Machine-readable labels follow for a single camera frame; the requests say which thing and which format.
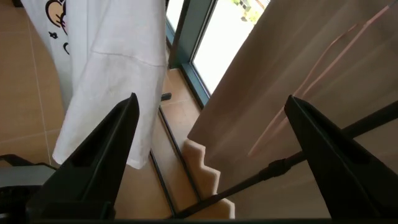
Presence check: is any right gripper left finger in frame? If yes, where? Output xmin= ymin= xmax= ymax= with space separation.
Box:
xmin=26 ymin=92 xmax=140 ymax=220

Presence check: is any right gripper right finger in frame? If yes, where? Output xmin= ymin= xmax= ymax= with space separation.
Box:
xmin=284 ymin=95 xmax=398 ymax=219

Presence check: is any white printed t-shirt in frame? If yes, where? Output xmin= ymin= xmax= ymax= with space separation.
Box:
xmin=21 ymin=0 xmax=169 ymax=170

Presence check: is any black clothes rack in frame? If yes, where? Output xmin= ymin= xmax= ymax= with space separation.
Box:
xmin=149 ymin=92 xmax=398 ymax=219

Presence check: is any pink clothes hanger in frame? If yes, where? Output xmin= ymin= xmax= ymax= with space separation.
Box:
xmin=248 ymin=3 xmax=393 ymax=158

